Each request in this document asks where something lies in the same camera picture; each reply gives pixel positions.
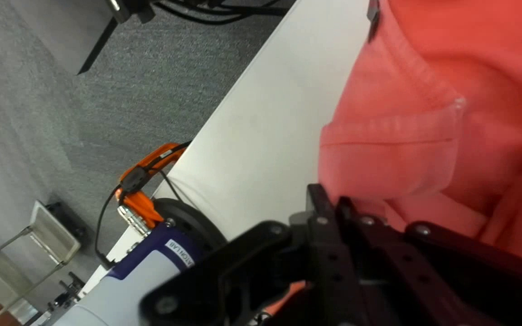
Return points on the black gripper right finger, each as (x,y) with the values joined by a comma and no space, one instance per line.
(454,283)

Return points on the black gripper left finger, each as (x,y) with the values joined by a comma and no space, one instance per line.
(309,265)

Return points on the coral pink shirt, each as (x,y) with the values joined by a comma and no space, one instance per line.
(454,109)

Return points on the orange table clamp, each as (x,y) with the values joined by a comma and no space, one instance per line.
(146,174)

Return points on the metal frame chair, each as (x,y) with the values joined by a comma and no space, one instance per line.
(55,236)

